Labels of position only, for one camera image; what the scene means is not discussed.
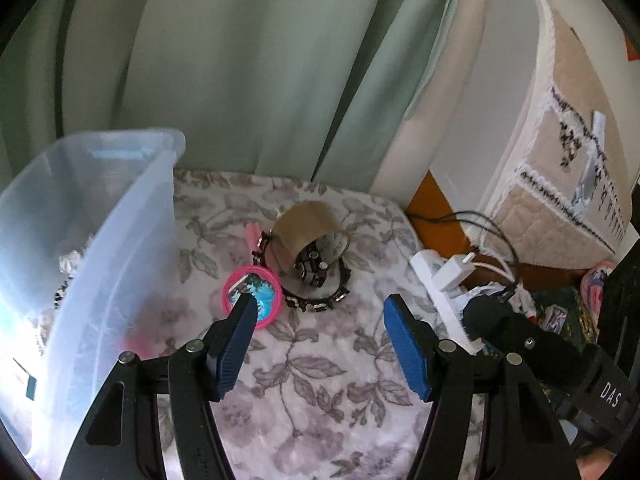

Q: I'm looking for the white power strip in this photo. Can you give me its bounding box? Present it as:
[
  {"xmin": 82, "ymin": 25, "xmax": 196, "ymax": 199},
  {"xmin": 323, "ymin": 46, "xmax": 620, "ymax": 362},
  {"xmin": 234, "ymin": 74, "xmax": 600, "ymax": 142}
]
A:
[{"xmin": 410, "ymin": 251, "xmax": 486, "ymax": 356}]

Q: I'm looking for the white charger plug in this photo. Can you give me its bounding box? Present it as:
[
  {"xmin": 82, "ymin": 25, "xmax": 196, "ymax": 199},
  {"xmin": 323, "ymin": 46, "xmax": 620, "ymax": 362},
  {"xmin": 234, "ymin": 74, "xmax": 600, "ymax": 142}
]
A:
[{"xmin": 433, "ymin": 252, "xmax": 477, "ymax": 292}]

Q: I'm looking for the white cable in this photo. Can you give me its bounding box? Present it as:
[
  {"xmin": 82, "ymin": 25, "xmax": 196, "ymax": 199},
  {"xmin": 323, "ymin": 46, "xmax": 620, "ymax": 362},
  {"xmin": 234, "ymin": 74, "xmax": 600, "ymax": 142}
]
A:
[{"xmin": 465, "ymin": 232, "xmax": 518, "ymax": 286}]

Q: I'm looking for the pink round pocket mirror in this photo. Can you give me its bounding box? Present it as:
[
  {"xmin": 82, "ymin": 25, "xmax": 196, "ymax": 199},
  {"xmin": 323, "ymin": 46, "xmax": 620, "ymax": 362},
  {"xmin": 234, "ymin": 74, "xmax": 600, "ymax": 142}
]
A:
[{"xmin": 222, "ymin": 267, "xmax": 281, "ymax": 330}]

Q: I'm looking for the brown packing tape roll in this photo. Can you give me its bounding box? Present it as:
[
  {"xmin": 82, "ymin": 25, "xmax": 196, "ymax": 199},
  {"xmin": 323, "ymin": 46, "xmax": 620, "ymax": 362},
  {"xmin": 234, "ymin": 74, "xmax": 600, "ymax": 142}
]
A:
[{"xmin": 272, "ymin": 201, "xmax": 346, "ymax": 267}]

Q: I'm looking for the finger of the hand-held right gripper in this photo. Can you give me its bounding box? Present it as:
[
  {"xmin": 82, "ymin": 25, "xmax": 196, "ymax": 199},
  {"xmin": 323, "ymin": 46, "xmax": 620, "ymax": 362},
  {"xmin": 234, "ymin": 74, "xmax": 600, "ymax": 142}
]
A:
[{"xmin": 462, "ymin": 298, "xmax": 532, "ymax": 361}]

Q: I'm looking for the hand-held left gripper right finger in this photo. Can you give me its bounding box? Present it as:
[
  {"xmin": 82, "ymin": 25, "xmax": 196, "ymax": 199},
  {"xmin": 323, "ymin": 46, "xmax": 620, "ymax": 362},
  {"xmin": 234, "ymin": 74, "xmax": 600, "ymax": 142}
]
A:
[{"xmin": 383, "ymin": 294, "xmax": 584, "ymax": 480}]

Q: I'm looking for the pink patterned pouch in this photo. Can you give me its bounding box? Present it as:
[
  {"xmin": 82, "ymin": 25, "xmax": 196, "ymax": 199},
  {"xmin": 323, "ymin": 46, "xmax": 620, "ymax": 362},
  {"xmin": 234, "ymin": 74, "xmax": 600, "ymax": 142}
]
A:
[{"xmin": 581, "ymin": 261, "xmax": 618, "ymax": 328}]

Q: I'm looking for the translucent plastic storage container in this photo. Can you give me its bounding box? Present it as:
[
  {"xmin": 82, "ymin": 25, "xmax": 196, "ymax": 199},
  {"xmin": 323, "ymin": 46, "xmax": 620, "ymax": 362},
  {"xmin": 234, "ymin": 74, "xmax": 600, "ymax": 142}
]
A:
[{"xmin": 0, "ymin": 128, "xmax": 187, "ymax": 471}]

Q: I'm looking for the floral grey blanket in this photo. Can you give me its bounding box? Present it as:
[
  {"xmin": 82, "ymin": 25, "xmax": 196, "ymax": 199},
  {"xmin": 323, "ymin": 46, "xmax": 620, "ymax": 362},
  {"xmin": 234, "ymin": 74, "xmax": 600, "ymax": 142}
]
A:
[{"xmin": 150, "ymin": 169, "xmax": 486, "ymax": 480}]

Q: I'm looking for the white crumpled tissue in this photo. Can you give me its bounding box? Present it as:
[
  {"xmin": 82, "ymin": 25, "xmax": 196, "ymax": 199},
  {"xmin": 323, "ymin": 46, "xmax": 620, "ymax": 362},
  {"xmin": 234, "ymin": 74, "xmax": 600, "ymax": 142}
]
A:
[{"xmin": 450, "ymin": 280, "xmax": 521, "ymax": 311}]

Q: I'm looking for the black cable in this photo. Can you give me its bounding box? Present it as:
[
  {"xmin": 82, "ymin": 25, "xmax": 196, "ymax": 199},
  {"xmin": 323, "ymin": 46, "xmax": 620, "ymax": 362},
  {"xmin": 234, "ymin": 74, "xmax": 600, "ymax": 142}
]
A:
[{"xmin": 407, "ymin": 210, "xmax": 523, "ymax": 301}]

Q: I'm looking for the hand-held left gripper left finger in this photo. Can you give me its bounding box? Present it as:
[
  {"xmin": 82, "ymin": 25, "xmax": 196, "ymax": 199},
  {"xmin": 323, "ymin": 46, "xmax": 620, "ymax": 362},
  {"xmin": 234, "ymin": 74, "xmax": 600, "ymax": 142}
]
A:
[{"xmin": 59, "ymin": 294, "xmax": 259, "ymax": 480}]

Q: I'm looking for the beige quilted mattress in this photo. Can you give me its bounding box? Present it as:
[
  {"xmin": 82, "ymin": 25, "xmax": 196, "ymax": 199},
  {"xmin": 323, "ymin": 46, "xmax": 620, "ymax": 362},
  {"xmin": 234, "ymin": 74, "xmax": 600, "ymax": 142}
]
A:
[{"xmin": 429, "ymin": 0, "xmax": 640, "ymax": 271}]

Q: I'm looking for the dark green patterned cloth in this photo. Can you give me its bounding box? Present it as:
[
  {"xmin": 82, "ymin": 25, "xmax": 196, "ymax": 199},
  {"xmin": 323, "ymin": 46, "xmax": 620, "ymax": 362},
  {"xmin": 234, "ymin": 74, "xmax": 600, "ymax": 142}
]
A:
[{"xmin": 530, "ymin": 285, "xmax": 601, "ymax": 346}]

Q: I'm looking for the crumpled white paper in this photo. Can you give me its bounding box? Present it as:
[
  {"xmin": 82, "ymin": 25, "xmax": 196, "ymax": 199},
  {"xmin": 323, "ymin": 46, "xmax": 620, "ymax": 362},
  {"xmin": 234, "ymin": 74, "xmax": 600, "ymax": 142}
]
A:
[{"xmin": 57, "ymin": 232, "xmax": 101, "ymax": 278}]

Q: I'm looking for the pale green curtain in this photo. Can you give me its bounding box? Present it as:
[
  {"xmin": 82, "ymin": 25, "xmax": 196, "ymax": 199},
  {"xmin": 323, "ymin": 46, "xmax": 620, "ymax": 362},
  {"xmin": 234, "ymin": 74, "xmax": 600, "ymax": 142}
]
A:
[{"xmin": 0, "ymin": 0, "xmax": 468, "ymax": 196}]

